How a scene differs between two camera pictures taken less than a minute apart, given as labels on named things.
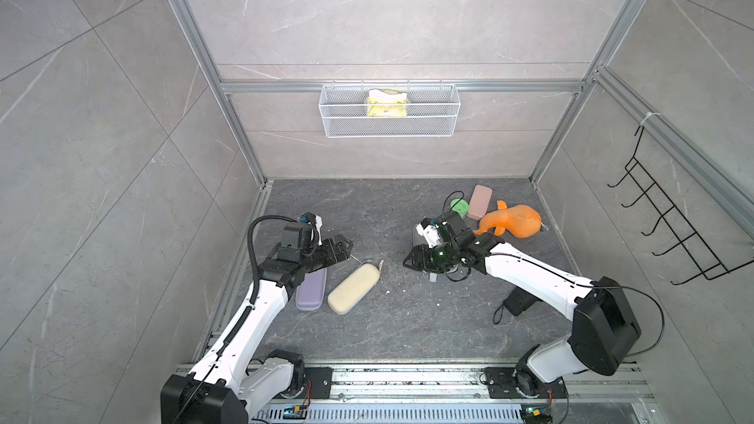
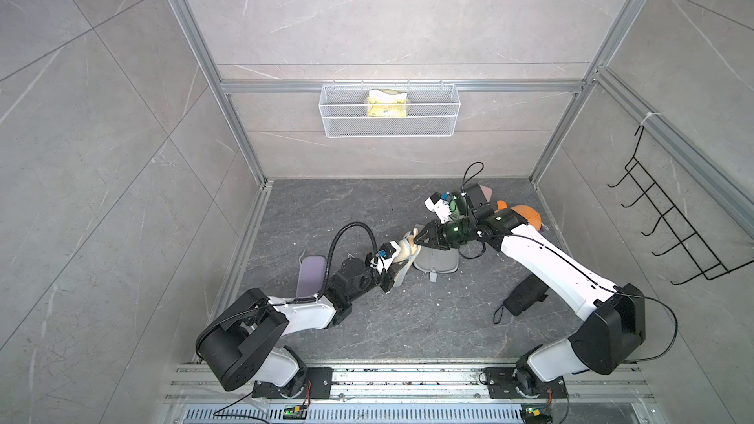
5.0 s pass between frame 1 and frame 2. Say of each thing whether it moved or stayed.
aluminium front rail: stayed
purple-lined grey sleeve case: stayed
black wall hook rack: stayed
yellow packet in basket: stayed
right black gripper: moved
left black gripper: moved
